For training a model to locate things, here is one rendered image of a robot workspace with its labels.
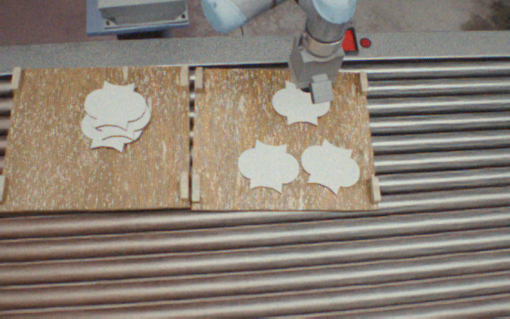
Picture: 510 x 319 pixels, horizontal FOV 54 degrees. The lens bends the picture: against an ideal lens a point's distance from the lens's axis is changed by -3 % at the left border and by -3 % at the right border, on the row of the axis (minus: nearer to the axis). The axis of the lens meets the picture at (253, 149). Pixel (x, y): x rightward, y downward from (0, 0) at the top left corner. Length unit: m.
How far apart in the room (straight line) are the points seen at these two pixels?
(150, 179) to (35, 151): 0.27
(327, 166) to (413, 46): 0.44
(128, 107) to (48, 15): 1.52
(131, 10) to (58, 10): 1.30
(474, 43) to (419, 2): 1.31
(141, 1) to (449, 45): 0.80
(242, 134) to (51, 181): 0.43
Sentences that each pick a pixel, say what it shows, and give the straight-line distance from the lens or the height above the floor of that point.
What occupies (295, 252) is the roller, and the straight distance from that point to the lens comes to 1.12.
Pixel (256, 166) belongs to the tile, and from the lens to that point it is 1.14.
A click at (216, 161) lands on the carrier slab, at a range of 1.15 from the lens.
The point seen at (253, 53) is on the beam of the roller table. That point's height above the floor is 0.91.
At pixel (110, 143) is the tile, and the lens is 1.16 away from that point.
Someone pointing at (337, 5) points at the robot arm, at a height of 1.34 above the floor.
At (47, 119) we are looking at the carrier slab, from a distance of 1.25.
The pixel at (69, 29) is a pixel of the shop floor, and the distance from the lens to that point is 2.56.
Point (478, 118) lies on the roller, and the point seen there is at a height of 0.92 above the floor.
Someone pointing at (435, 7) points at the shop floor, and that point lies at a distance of 2.80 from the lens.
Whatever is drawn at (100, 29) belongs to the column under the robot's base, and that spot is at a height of 0.87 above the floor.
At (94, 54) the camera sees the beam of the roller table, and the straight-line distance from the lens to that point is 1.33.
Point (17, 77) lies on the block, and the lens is 1.29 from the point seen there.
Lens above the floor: 2.00
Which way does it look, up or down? 67 degrees down
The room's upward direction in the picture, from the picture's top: 10 degrees clockwise
